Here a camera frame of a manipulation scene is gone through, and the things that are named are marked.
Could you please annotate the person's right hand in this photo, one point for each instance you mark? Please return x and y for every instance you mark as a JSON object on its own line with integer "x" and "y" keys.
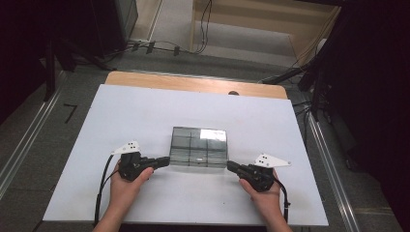
{"x": 267, "y": 199}

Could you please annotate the metal floor rail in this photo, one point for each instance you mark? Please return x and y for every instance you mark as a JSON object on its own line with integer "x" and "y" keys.
{"x": 30, "y": 132}
{"x": 335, "y": 190}

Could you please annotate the wooden table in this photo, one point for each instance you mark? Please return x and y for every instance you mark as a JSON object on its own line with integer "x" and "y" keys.
{"x": 180, "y": 82}

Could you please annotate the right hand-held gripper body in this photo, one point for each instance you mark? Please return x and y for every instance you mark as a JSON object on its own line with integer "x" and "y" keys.
{"x": 259, "y": 177}

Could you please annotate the dark curtain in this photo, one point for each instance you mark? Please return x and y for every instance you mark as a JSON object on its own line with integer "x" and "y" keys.
{"x": 22, "y": 38}
{"x": 377, "y": 96}

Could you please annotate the white table board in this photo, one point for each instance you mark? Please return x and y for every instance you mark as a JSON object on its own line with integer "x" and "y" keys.
{"x": 135, "y": 106}

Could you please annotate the beige wooden shelf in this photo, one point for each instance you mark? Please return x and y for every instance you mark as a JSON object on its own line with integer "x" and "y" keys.
{"x": 245, "y": 19}

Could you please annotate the grey cabinet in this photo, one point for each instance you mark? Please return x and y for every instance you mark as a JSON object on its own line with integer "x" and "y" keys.
{"x": 127, "y": 16}

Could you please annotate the white power strip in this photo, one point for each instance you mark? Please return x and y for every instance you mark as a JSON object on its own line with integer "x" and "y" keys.
{"x": 140, "y": 41}

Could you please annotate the clear plastic compartment box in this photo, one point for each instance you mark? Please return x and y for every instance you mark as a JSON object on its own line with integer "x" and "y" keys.
{"x": 198, "y": 146}

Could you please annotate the person's left hand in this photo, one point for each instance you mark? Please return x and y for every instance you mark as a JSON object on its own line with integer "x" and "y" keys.
{"x": 124, "y": 193}

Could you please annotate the black power adapter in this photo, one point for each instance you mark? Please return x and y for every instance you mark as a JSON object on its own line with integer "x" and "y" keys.
{"x": 176, "y": 51}
{"x": 150, "y": 47}
{"x": 135, "y": 47}

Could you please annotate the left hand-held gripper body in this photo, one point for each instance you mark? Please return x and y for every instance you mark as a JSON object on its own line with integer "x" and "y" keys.
{"x": 132, "y": 166}

